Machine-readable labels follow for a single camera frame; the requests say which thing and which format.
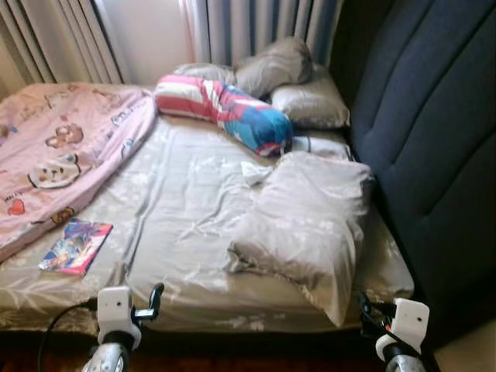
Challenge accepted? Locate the dark navy upholstered panel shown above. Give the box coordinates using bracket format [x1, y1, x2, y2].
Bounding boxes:
[329, 0, 496, 350]

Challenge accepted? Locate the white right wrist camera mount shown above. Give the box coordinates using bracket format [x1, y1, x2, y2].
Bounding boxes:
[385, 298, 429, 351]

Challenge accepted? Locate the colourful striped bolster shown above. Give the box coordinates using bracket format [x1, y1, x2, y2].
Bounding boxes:
[153, 74, 294, 158]

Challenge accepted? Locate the colourful picture book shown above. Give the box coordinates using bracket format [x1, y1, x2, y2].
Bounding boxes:
[39, 218, 114, 277]

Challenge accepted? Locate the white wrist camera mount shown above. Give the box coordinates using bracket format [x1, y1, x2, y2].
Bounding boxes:
[385, 298, 429, 351]
[97, 286, 134, 336]

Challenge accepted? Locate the pale striped curtain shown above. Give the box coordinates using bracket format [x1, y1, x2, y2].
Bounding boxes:
[0, 0, 125, 84]

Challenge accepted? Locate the dark grey pillow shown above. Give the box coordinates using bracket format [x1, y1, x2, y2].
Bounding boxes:
[234, 36, 313, 99]

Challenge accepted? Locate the grey floral bed sheet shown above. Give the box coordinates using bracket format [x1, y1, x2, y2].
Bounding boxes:
[0, 81, 415, 334]

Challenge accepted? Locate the white striped pillow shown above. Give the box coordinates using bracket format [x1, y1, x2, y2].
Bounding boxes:
[293, 132, 357, 161]

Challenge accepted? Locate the pink cartoon print blanket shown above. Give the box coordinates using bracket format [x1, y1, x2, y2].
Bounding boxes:
[0, 81, 160, 263]

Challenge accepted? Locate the light grey pillow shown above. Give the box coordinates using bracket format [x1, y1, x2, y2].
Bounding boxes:
[270, 66, 351, 130]

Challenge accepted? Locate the large grey floral pillow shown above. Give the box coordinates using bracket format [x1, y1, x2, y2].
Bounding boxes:
[226, 151, 374, 328]

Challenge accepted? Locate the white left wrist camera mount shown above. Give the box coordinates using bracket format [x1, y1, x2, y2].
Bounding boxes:
[97, 286, 134, 336]

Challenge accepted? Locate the blue grey striped curtain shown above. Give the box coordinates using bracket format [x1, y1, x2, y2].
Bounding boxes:
[182, 0, 346, 71]

